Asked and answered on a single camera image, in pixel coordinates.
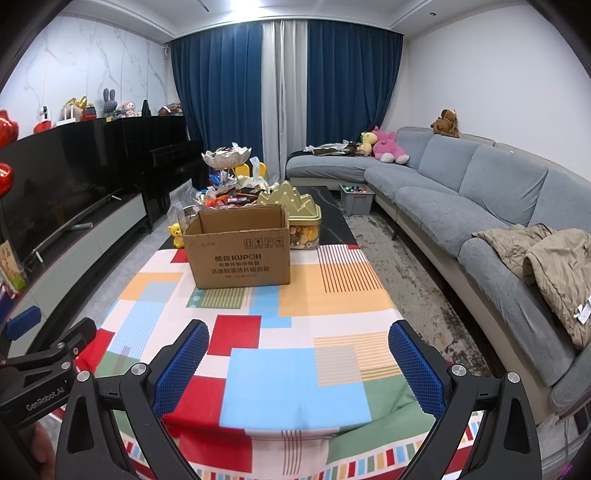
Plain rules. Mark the narrow blue curtain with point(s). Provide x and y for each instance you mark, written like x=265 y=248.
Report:
x=351 y=83

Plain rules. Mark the yellow child chair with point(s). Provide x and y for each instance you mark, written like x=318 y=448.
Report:
x=259 y=167
x=242 y=170

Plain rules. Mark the red foil balloon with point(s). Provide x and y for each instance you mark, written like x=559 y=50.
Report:
x=4 y=180
x=7 y=129

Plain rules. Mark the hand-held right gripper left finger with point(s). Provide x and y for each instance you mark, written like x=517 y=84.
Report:
x=182 y=369

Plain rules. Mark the grey patterned rug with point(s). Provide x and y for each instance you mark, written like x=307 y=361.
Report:
x=415 y=286

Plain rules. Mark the beige quilted jacket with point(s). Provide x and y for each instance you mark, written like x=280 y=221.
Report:
x=554 y=267

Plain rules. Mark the grey bunny plush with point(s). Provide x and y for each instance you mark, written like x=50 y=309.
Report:
x=110 y=105

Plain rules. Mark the grey television cabinet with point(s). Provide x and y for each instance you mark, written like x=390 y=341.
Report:
x=106 y=230

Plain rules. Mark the black television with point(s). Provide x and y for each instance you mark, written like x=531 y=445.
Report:
x=46 y=184

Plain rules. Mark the grey storage bin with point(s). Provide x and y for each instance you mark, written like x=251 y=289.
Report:
x=358 y=201

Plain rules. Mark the clutter of papers and cloth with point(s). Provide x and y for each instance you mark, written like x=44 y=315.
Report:
x=332 y=148

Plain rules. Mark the pile of assorted snacks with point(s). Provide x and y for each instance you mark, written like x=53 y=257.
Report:
x=235 y=198

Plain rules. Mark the gold foil balloon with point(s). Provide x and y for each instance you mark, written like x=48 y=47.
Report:
x=74 y=108

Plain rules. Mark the heap of loose snack packets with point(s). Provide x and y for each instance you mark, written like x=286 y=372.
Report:
x=221 y=180

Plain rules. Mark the yellow bear figurine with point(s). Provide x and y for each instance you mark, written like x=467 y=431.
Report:
x=175 y=235

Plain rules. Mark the colourful patchwork tablecloth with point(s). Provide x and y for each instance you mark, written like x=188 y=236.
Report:
x=277 y=369

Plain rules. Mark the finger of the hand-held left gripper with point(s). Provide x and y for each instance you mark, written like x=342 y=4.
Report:
x=23 y=323
x=78 y=334

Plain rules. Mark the white sheer curtain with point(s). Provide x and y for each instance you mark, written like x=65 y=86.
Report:
x=284 y=92

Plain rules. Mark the black piano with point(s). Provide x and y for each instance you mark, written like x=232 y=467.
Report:
x=157 y=138

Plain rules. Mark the grey corner sofa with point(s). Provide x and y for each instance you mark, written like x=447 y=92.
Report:
x=443 y=198

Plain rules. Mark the pink plush toy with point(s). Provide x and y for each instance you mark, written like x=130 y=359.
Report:
x=388 y=145

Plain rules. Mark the wide blue curtain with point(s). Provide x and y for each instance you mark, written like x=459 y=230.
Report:
x=217 y=92

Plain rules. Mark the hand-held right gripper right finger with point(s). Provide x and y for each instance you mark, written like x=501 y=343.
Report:
x=415 y=364

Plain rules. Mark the pink pig plush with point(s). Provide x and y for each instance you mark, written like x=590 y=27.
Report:
x=128 y=109

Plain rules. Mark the white tiered shell snack stand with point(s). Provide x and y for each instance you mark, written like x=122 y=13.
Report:
x=226 y=159

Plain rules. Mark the brown cardboard box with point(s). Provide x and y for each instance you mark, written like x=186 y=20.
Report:
x=240 y=258

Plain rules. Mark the white home camera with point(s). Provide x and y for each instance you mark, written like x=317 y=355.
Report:
x=45 y=113

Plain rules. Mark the gold mountain lid cookie container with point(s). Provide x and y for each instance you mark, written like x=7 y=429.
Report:
x=288 y=207

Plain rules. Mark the colourful paper bags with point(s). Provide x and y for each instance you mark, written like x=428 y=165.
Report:
x=11 y=267

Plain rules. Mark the small heap of snacks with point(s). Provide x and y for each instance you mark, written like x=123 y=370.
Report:
x=228 y=150

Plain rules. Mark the yellow plush toy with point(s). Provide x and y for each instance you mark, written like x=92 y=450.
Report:
x=367 y=143

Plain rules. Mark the dark cone ornament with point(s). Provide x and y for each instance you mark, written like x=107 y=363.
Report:
x=146 y=108

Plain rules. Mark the grey plastic bag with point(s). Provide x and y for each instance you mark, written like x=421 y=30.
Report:
x=182 y=194

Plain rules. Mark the brown plush toy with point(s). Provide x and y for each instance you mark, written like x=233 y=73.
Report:
x=445 y=123

